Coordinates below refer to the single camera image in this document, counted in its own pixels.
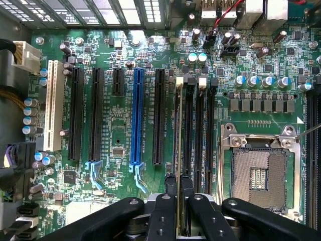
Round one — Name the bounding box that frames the blue expansion slot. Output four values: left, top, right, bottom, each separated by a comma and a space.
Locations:
129, 67, 145, 166

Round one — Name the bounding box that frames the black square chip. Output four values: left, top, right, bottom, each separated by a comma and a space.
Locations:
63, 170, 77, 184

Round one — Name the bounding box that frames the white power connector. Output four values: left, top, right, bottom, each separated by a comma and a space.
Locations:
11, 40, 42, 75

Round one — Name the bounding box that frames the black RAM slot pair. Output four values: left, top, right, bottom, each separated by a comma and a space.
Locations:
305, 89, 321, 230

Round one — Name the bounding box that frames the thick black cable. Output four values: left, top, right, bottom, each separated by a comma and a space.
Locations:
0, 38, 18, 66

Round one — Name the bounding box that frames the black fan header connector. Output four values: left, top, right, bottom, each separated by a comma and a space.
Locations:
203, 29, 218, 49

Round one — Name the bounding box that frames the thin metal locking lever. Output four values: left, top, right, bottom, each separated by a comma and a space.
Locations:
295, 123, 321, 139

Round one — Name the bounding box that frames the long black expansion slot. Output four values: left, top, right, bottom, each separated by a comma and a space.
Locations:
67, 66, 85, 162
87, 66, 105, 163
152, 68, 166, 166

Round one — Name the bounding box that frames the red and black wire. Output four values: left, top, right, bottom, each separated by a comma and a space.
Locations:
212, 0, 245, 32

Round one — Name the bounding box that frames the yellow braided cable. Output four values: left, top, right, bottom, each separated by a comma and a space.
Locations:
0, 85, 26, 111

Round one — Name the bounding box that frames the short black expansion slot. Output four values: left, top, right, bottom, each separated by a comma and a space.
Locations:
111, 67, 125, 97

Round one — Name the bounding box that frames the silver CPU socket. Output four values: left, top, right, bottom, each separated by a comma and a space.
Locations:
217, 122, 302, 223

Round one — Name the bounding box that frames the silver rear port block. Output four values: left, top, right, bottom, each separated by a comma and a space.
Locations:
244, 0, 264, 23
266, 0, 289, 22
200, 0, 218, 20
220, 0, 238, 20

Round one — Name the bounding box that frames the green PC motherboard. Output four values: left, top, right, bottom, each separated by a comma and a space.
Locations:
26, 24, 321, 230

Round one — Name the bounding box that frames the white PCI expansion slot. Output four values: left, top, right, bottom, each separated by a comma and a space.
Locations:
43, 59, 65, 152

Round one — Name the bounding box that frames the RAM slot with black latch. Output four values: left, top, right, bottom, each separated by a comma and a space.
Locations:
206, 77, 219, 195
184, 76, 197, 193

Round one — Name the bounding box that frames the RAM slot with white latch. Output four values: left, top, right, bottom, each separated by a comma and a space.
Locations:
173, 76, 184, 176
195, 76, 208, 194

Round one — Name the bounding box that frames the black connector with purple wires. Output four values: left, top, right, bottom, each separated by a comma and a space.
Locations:
0, 142, 37, 178

